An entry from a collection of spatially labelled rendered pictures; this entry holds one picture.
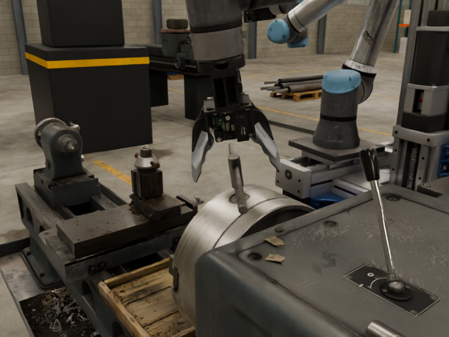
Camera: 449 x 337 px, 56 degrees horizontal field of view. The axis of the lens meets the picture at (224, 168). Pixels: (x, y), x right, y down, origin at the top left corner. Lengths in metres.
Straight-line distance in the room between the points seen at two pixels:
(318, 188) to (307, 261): 0.82
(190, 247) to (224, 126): 0.24
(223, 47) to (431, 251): 0.39
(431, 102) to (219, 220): 0.74
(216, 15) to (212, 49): 0.04
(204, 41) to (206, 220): 0.32
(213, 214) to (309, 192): 0.62
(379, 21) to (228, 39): 0.94
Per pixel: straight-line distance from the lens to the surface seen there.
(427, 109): 1.30
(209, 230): 0.75
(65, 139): 1.78
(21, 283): 1.97
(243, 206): 0.53
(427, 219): 0.73
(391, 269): 0.53
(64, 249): 1.32
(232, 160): 0.74
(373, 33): 1.49
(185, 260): 0.78
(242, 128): 0.63
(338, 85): 1.37
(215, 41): 0.61
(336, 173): 1.41
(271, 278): 0.52
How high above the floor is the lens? 1.54
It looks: 19 degrees down
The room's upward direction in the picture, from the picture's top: straight up
